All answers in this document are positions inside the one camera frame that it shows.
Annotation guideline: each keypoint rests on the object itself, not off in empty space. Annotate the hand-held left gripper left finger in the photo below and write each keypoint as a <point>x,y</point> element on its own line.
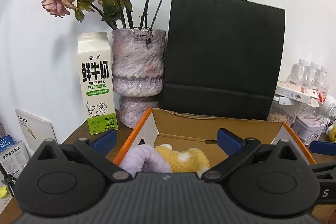
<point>106,140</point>

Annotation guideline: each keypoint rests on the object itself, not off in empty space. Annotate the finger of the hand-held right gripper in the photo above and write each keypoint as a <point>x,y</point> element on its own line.
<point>325,169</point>
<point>323,148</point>

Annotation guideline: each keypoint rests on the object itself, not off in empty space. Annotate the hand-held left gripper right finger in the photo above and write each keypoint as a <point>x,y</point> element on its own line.
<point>227,141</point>

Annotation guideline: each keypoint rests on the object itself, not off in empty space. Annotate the yellow white plush toy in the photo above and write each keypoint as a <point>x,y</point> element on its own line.
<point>189,158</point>

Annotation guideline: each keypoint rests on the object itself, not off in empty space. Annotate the red cardboard box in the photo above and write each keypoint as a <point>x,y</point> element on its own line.
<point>183,127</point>

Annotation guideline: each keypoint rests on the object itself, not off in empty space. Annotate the white printed tin box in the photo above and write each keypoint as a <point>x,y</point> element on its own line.
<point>307,127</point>

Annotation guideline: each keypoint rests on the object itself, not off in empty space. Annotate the small white fan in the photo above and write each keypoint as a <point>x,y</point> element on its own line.
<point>331,108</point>

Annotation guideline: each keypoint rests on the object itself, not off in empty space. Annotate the clear jar of oats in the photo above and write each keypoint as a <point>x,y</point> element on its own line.
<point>281,115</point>

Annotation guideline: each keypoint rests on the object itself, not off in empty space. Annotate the white green milk carton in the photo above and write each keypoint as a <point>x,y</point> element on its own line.
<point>95,77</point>

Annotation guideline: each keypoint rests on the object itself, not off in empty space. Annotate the flat white carton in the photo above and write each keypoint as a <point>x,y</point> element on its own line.
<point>291,91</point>

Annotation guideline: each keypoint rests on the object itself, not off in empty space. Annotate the white sign board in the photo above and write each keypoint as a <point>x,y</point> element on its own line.
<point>34,129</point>

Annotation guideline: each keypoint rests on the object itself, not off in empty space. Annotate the purple textured vase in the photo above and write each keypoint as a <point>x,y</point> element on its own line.
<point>136,64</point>

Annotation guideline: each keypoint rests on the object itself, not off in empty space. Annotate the black paper bag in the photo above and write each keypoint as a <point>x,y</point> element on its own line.
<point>218,56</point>

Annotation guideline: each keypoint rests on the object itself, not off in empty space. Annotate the blue printed packet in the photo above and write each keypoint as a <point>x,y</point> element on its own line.
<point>11,154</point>

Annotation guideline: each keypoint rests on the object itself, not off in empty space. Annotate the black light stand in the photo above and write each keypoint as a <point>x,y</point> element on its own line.
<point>8,178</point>

